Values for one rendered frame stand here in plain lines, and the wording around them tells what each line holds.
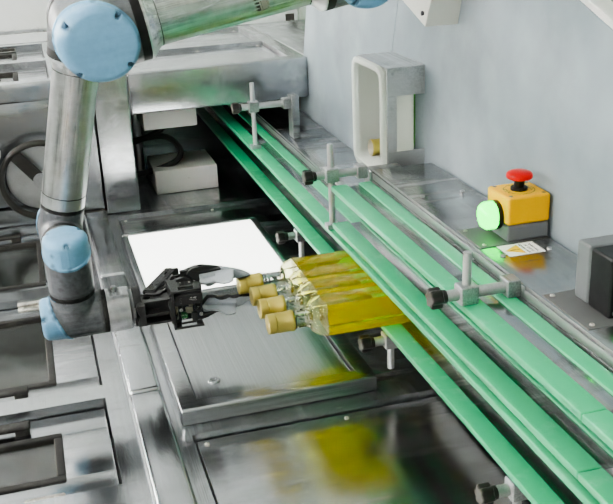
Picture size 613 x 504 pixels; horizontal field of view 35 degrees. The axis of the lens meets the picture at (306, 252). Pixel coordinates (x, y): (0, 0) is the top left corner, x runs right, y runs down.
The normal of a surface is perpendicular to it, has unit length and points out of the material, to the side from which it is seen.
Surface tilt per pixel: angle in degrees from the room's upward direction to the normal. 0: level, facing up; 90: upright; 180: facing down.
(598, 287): 0
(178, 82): 90
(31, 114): 90
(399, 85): 90
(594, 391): 90
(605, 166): 0
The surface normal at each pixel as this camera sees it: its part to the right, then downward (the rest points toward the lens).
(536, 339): -0.04, -0.93
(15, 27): 0.28, 0.34
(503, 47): -0.96, 0.14
